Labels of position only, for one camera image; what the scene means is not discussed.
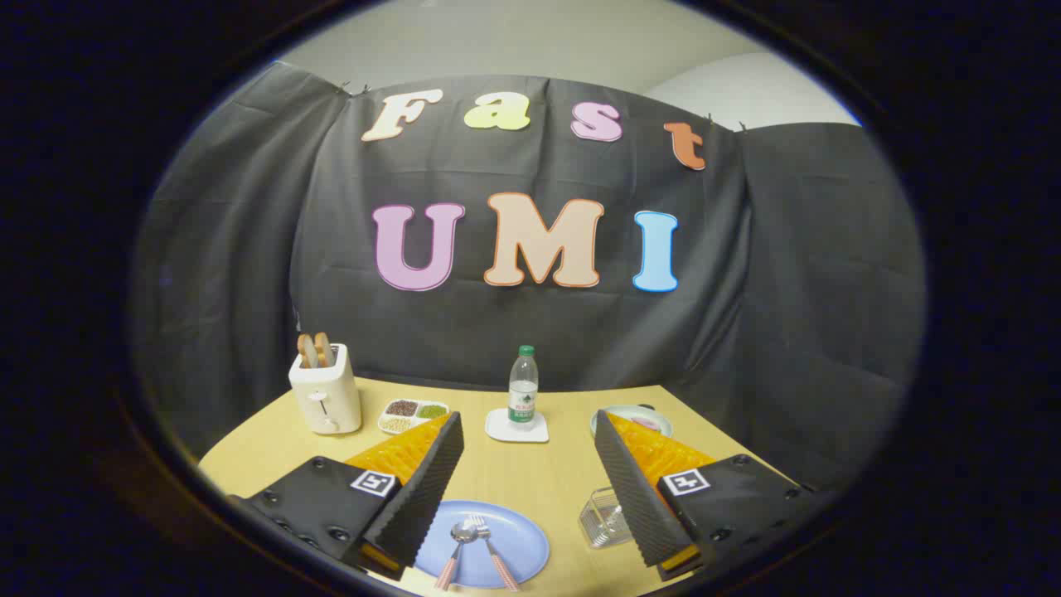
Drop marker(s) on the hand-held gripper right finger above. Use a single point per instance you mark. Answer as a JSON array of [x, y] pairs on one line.
[[630, 489]]

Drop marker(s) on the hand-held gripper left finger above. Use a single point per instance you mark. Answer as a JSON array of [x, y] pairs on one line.
[[431, 481]]

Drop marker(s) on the pink ham slice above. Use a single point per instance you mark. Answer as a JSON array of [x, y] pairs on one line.
[[646, 424]]

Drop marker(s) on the white divided dish with beans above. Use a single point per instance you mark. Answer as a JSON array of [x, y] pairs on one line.
[[404, 414]]

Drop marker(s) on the pale green plate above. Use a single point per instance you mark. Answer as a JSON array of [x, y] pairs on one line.
[[634, 412]]

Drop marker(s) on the white square coaster tray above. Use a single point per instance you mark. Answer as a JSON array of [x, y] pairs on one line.
[[501, 427]]

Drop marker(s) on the blue plate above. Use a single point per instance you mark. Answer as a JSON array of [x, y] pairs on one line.
[[518, 543]]

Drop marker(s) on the clear water bottle green cap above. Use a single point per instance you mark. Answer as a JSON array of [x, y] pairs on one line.
[[523, 396]]

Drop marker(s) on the cream toaster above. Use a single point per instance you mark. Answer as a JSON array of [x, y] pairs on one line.
[[325, 400]]

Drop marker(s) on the toast slice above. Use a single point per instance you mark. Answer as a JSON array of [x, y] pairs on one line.
[[325, 348], [307, 351]]

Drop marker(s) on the black backdrop cloth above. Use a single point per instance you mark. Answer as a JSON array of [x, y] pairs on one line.
[[746, 332]]

